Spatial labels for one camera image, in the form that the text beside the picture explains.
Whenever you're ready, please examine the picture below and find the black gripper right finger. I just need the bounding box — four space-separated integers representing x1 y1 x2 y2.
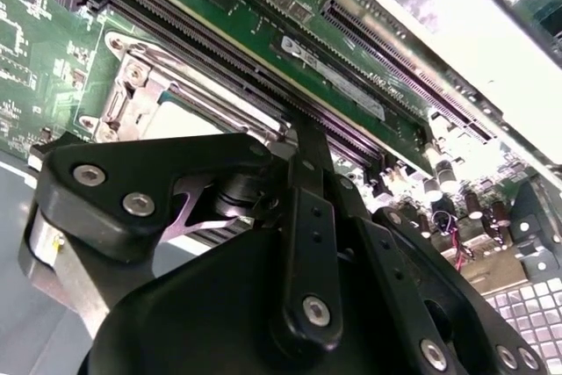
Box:
327 170 550 375

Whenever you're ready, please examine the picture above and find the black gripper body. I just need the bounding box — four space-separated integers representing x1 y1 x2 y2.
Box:
81 225 422 375

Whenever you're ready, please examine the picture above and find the silver CPU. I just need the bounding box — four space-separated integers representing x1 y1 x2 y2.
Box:
142 93 260 141

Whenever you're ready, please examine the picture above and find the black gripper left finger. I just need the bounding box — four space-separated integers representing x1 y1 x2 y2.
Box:
18 118 344 353

